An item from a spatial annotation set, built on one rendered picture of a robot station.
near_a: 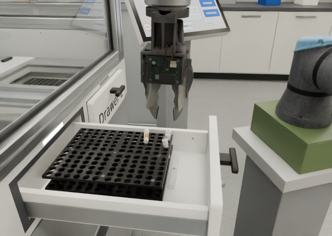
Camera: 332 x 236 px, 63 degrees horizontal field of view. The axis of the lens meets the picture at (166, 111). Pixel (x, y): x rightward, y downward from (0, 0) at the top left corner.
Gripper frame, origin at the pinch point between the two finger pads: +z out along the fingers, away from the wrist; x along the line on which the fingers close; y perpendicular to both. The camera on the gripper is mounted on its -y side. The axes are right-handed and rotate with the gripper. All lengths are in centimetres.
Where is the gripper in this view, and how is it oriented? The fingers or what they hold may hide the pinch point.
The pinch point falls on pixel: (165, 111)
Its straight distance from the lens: 54.9
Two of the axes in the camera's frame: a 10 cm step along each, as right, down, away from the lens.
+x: 9.9, 0.8, -1.0
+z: -0.3, 8.9, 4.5
